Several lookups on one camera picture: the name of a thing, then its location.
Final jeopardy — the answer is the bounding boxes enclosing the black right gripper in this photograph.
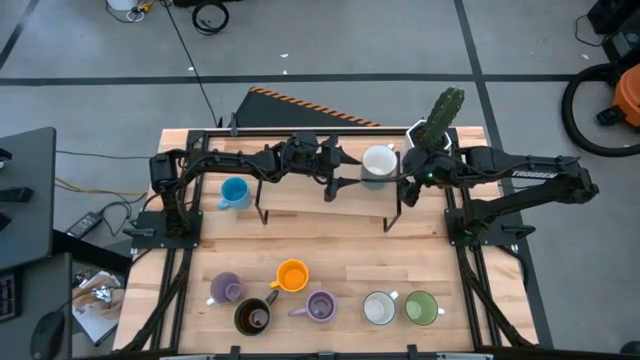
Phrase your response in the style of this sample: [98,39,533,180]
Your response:
[396,147,464,207]

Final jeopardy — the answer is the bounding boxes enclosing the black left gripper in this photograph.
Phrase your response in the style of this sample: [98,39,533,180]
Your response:
[298,133,365,202]

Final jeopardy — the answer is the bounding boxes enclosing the white mug teal outside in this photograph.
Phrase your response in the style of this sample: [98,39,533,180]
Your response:
[359,143,400,192]

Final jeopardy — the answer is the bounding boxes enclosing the orange mug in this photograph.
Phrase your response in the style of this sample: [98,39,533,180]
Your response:
[269,258,310,294]

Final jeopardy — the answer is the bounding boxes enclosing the green mug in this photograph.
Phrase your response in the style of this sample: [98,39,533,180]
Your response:
[403,289,446,327]

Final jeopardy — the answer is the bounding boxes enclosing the white mug blue pattern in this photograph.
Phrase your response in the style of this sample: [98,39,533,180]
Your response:
[362,289,400,327]

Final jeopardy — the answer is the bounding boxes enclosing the lilac ribbed mug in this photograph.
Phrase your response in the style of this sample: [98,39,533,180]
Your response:
[287,289,338,324]

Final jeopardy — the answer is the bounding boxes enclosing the lilac tapered mug white handle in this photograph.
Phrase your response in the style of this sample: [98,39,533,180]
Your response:
[206,271,245,307]

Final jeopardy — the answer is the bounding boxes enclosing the dark mug teal speckled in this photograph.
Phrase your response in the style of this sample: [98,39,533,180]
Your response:
[233,288,280,337]

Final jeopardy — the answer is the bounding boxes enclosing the wooden shelf black metal legs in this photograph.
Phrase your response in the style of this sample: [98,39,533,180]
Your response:
[253,143,404,235]

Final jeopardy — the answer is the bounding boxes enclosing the green cactus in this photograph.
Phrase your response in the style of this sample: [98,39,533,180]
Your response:
[422,87,466,151]

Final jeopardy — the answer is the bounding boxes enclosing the black ramp orange stripes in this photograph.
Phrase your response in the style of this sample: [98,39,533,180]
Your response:
[233,86,382,129]

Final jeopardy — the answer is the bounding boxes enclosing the orange black vacuum cleaner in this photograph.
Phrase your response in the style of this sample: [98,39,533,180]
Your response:
[560,62,640,159]

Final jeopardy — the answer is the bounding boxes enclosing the black equipment case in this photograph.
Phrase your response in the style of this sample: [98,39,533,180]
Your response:
[587,0,640,64]

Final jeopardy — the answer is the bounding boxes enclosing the black power adapter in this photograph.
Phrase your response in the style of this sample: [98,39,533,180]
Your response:
[64,211,104,240]

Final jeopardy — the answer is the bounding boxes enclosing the crumpled foil paper bag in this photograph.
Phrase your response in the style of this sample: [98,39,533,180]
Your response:
[72,269,126,346]

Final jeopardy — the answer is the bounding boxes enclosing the black computer mouse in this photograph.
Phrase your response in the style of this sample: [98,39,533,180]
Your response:
[29,309,66,360]

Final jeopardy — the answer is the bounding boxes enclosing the black aluminium table frame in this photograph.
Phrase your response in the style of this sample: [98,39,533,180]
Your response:
[119,127,539,360]

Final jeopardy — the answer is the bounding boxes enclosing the long black floor cable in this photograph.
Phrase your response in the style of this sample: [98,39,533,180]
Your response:
[162,0,222,127]

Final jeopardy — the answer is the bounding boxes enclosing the coiled black cable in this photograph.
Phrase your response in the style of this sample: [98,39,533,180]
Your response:
[191,1,231,36]

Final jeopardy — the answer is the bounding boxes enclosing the yellow cable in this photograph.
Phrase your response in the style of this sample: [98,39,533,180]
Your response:
[54,177,151,197]

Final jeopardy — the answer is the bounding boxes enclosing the thin black cable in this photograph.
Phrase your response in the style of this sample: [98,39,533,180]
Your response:
[54,149,157,161]

